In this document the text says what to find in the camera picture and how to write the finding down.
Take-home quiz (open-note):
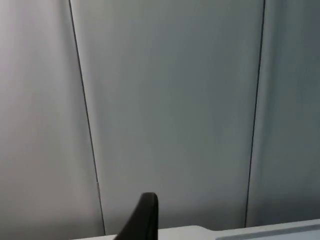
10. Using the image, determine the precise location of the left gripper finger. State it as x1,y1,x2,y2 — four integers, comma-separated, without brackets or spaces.
115,191,160,240

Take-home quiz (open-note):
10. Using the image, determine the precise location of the grey-framed whiteboard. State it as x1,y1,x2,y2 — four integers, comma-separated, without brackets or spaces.
214,219,320,240

